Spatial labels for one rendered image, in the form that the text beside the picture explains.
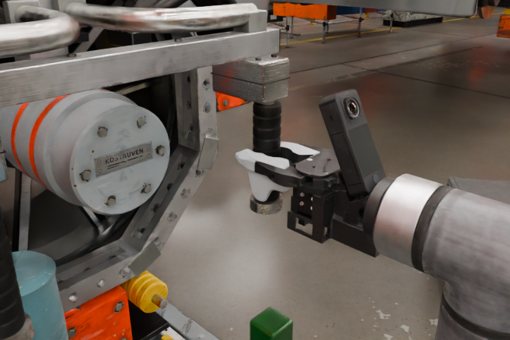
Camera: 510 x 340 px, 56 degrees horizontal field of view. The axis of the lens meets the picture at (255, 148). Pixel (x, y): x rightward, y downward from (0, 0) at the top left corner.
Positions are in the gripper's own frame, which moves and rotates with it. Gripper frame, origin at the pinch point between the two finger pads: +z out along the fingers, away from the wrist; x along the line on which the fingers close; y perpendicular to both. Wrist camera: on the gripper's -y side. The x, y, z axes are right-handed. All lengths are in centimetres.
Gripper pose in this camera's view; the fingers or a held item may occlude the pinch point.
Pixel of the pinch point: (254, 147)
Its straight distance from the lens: 63.9
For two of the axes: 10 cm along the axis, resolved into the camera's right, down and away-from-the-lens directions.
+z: -7.3, -2.5, 6.4
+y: 0.0, 9.3, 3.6
